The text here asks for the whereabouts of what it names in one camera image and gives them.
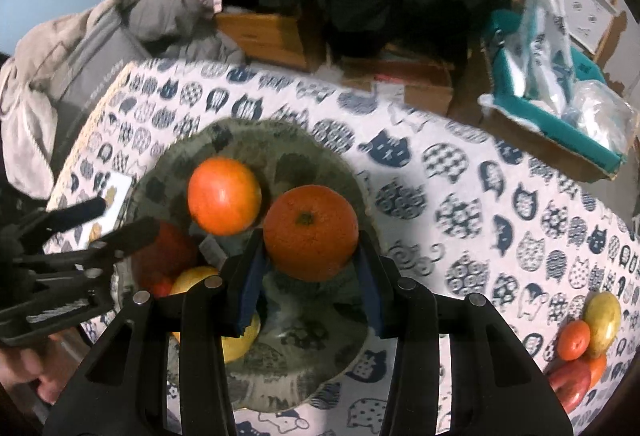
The brown cardboard box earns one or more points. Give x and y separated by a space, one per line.
550 151

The teal plastic basket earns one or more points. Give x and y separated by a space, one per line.
500 71

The small orange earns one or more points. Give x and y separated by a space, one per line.
574 340
597 366

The white patterned box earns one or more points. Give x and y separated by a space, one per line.
587 11

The red apple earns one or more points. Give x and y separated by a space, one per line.
570 383
172 251

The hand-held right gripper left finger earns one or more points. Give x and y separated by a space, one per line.
250 286

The person's left hand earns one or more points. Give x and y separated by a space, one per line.
30 368

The yellow-green pear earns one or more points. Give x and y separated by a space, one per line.
197 277

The beige clothing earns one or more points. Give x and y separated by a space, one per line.
25 91

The grey fabric bag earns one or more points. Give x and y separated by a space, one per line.
95 66

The grey clothing pile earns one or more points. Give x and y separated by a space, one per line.
170 11

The green glass plate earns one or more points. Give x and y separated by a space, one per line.
300 356

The cardboard box red label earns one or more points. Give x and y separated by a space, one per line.
400 81

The yellow-green mango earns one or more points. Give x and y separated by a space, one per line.
602 322

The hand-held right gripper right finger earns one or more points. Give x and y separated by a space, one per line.
372 296

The clear plastic bag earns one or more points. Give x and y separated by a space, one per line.
597 116

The large orange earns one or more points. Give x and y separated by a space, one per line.
310 226
224 196

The cat print tablecloth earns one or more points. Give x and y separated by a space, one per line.
450 176

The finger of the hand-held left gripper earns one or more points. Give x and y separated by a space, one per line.
75 213
130 236

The white rice bag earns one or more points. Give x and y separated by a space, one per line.
547 16

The white card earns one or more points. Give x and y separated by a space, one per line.
112 191

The wooden drawer box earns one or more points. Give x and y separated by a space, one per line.
265 39

